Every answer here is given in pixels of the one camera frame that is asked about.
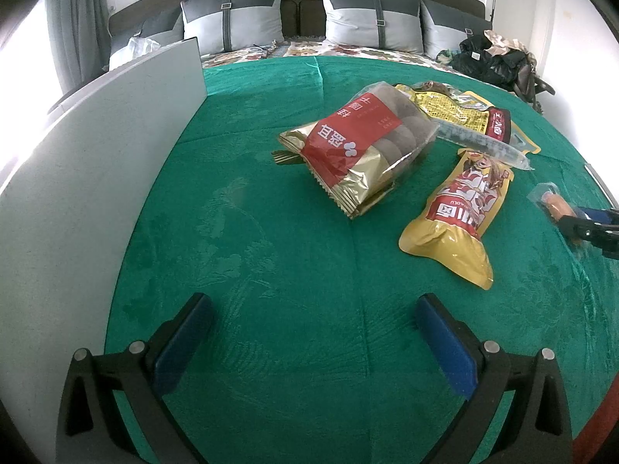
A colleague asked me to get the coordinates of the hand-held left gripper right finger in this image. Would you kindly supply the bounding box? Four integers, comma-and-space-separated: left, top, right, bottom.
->
416, 292, 574, 464

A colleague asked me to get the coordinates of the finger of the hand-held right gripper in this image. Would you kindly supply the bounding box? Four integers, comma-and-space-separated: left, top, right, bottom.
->
577, 206, 619, 226
556, 216, 619, 253

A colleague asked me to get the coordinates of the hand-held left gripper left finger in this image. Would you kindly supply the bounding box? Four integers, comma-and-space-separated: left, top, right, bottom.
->
55, 292, 214, 464

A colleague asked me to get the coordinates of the small orange sausage packet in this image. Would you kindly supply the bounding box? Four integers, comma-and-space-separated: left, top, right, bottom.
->
527, 182, 581, 234

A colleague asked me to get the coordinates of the yellow red snack packet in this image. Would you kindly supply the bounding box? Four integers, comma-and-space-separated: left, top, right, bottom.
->
398, 149, 516, 291

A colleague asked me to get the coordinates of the long clear stick packet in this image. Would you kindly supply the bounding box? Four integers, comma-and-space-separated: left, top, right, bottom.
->
428, 116, 535, 171

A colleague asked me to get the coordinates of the yellow black-text snack packet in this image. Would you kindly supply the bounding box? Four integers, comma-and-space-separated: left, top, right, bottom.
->
394, 82, 541, 155

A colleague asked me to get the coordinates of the pile of dark clothes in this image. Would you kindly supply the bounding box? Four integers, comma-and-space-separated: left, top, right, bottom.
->
438, 35, 557, 113

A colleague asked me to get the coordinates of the beige patterned cloth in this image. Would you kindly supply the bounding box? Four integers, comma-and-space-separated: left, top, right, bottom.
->
484, 29, 529, 57

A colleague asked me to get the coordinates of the white board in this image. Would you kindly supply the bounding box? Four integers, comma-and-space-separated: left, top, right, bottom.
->
0, 39, 209, 464

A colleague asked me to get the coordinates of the red gold cake bag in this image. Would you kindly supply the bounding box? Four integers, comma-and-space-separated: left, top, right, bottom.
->
272, 80, 441, 220

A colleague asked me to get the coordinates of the floral bedsheet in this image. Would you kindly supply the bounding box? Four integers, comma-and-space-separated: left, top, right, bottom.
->
200, 36, 466, 74

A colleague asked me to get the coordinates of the clear plastic bag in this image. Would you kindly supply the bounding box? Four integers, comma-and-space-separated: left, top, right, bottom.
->
126, 36, 161, 57

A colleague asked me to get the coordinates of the dark grey pillow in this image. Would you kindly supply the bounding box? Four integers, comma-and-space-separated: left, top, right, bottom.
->
109, 10, 187, 71

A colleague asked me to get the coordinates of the grey curtain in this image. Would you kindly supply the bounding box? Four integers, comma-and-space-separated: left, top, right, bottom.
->
45, 0, 115, 102

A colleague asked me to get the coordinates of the grey strapped pillow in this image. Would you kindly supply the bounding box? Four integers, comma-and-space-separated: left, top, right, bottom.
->
181, 0, 286, 57
316, 0, 424, 54

